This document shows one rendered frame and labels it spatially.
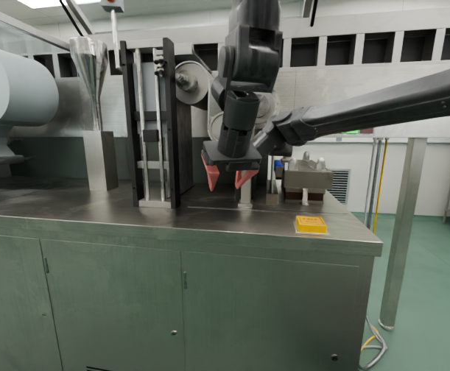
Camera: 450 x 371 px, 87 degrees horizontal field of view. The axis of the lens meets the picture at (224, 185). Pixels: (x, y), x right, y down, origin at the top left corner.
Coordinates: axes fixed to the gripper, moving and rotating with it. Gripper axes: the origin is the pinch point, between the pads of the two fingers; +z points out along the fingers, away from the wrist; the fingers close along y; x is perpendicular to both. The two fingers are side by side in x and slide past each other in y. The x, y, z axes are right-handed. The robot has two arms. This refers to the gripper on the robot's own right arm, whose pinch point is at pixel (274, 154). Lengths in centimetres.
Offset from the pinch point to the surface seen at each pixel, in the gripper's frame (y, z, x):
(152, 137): -39.9, -10.9, 0.2
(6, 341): -98, 14, -76
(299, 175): 8.8, 4.5, -5.6
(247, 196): -8.7, 7.4, -13.3
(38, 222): -71, -13, -31
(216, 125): -21.4, -0.7, 10.8
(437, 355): 91, 88, -74
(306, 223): 8.9, -10.6, -24.3
